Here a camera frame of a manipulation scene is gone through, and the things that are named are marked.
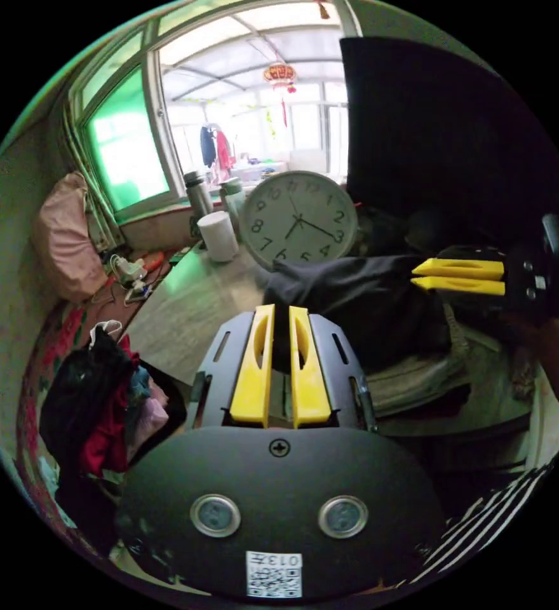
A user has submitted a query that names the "person's body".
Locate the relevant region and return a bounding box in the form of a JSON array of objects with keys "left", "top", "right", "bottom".
[{"left": 422, "top": 455, "right": 559, "bottom": 585}]

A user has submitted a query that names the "black t-shirt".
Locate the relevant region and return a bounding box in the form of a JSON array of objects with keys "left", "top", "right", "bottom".
[{"left": 262, "top": 37, "right": 559, "bottom": 377}]

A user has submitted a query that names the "red hanging lantern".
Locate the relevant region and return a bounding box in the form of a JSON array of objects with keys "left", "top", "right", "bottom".
[{"left": 262, "top": 59, "right": 299, "bottom": 128}]

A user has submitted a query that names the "white power strip with chargers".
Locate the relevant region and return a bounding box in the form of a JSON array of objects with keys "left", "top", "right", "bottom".
[{"left": 100, "top": 252, "right": 154, "bottom": 306}]

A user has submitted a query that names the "window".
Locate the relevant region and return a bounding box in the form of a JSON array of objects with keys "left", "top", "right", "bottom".
[{"left": 67, "top": 0, "right": 356, "bottom": 226}]

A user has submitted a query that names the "pile of folded pale clothes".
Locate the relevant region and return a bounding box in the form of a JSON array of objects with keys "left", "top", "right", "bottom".
[{"left": 367, "top": 304, "right": 473, "bottom": 416}]

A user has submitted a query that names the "jar with green lid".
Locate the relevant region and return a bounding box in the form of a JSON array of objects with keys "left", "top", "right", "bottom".
[{"left": 220, "top": 177, "right": 247, "bottom": 231}]

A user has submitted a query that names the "steel thermos flask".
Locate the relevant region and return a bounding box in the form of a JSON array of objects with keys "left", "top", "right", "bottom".
[{"left": 183, "top": 170, "right": 213, "bottom": 218}]

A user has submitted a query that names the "bed with red floral sheet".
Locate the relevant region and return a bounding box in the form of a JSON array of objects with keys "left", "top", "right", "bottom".
[{"left": 12, "top": 266, "right": 559, "bottom": 563}]

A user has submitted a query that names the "person's right hand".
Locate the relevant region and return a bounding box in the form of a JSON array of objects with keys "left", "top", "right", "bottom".
[{"left": 496, "top": 310, "right": 559, "bottom": 346}]

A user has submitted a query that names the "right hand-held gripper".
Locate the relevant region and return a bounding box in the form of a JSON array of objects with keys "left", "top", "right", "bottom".
[{"left": 410, "top": 241, "right": 551, "bottom": 319}]

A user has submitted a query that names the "white paper roll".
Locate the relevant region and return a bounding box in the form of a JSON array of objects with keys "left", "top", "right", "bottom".
[{"left": 197, "top": 211, "right": 240, "bottom": 263}]

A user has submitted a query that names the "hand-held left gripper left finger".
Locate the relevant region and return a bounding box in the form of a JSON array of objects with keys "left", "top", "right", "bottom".
[{"left": 229, "top": 304, "right": 276, "bottom": 428}]

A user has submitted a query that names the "pink pillow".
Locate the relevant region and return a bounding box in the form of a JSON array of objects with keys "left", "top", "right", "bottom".
[{"left": 31, "top": 171, "right": 109, "bottom": 304}]

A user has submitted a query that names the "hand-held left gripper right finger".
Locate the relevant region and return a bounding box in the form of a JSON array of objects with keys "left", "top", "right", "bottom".
[{"left": 288, "top": 306, "right": 332, "bottom": 429}]

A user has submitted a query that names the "white round wall clock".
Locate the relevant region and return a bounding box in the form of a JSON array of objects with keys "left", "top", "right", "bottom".
[{"left": 238, "top": 170, "right": 359, "bottom": 273}]

